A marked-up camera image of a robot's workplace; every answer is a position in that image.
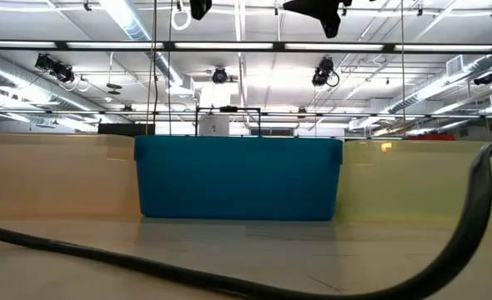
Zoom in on black beam with light strips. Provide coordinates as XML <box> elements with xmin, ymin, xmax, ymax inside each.
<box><xmin>0</xmin><ymin>39</ymin><xmax>492</xmax><ymax>54</ymax></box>

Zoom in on white ceiling vent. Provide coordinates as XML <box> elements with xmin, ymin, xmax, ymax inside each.
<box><xmin>445</xmin><ymin>55</ymin><xmax>466</xmax><ymax>78</ymax></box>

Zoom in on black rectangular box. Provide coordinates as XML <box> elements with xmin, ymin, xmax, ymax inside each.
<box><xmin>98</xmin><ymin>122</ymin><xmax>156</xmax><ymax>137</ymax></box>

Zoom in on red storage bins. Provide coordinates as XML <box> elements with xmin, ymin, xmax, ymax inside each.
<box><xmin>406</xmin><ymin>132</ymin><xmax>456</xmax><ymax>142</ymax></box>

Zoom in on blue plastic bin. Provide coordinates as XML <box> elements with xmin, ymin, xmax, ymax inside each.
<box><xmin>133</xmin><ymin>135</ymin><xmax>344</xmax><ymax>222</ymax></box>

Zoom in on yellow translucent plastic bin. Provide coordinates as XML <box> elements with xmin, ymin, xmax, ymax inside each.
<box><xmin>333</xmin><ymin>139</ymin><xmax>492</xmax><ymax>226</ymax></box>

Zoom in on orange translucent plastic bin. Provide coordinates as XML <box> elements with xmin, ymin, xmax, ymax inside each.
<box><xmin>0</xmin><ymin>132</ymin><xmax>143</xmax><ymax>220</ymax></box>

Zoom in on white hanging cable loop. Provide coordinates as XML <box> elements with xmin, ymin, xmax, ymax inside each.
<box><xmin>170</xmin><ymin>0</ymin><xmax>193</xmax><ymax>32</ymax></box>

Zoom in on black overhead camera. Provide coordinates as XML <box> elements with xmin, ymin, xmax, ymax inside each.
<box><xmin>211</xmin><ymin>66</ymin><xmax>229</xmax><ymax>85</ymax></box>

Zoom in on black rectangular stand frame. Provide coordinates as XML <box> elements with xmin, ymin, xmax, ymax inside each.
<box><xmin>194</xmin><ymin>105</ymin><xmax>263</xmax><ymax>138</ymax></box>

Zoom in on black lamp cable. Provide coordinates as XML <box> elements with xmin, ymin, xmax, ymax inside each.
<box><xmin>0</xmin><ymin>136</ymin><xmax>492</xmax><ymax>300</ymax></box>

